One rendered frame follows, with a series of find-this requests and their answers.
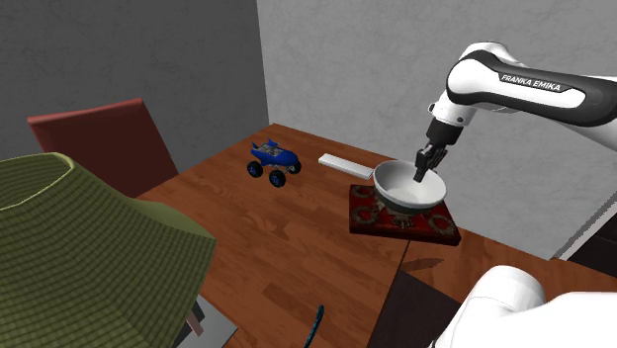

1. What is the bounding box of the blue toy monster truck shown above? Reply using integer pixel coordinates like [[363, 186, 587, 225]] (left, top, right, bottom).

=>
[[245, 137, 304, 189]]

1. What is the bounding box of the red patterned flat box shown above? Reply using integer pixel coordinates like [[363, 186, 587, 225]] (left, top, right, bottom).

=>
[[348, 183, 463, 247]]

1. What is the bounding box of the white flat bar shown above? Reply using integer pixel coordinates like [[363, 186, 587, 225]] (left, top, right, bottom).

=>
[[317, 152, 376, 181]]

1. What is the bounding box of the brown wooden table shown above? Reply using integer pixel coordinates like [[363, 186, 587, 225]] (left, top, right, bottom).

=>
[[135, 122, 617, 348]]

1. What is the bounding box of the olive green ribbed lampshade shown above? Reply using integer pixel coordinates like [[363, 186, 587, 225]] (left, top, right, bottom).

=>
[[0, 151, 219, 348]]

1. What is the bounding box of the dark robot stand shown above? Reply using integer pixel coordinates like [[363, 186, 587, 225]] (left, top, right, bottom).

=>
[[365, 269, 464, 348]]

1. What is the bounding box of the red chair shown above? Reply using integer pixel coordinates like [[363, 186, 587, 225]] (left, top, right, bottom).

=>
[[26, 97, 181, 200]]

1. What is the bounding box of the thin blue curved stick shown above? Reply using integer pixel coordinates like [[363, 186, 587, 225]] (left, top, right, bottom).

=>
[[302, 304, 325, 348]]

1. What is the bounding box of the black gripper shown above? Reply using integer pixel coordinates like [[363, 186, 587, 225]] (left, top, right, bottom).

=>
[[412, 117, 465, 184]]

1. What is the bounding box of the white bowl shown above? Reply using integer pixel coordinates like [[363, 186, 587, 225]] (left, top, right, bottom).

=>
[[372, 159, 449, 217]]

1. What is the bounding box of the grey flat slab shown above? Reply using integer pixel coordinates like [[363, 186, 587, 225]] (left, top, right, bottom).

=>
[[172, 294, 239, 348]]

